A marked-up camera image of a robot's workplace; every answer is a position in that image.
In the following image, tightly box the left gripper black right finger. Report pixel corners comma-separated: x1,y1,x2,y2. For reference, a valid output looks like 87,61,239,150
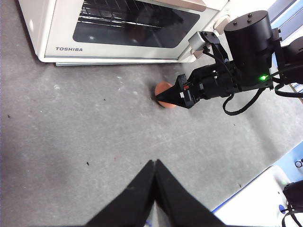
155,158,225,227

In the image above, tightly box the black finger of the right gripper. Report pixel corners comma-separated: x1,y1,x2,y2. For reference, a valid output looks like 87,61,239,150
156,83,188,109

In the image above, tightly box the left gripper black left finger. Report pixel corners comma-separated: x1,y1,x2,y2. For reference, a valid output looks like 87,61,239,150
85,159,156,227

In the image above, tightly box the brown egg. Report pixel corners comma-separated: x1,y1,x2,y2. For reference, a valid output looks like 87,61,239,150
154,81,177,109

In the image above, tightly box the glass oven door with handle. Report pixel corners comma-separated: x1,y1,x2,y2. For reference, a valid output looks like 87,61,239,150
44,0,213,60

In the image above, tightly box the cream oven temperature knob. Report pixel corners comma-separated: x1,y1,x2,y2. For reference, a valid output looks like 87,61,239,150
213,15,232,32

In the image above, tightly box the cream Toshiba toaster oven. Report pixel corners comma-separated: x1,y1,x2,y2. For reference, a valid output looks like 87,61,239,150
18,0,232,67

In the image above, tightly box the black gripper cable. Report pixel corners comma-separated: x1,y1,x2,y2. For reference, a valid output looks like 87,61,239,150
222,88,265,116

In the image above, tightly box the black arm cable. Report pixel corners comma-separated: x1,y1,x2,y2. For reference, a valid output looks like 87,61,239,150
273,79,303,99

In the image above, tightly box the metal wire oven rack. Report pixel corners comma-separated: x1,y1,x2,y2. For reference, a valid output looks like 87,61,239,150
77,0,171,33

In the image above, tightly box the black equipment with cables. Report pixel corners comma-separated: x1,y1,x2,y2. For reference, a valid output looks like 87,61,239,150
281,181,303,227

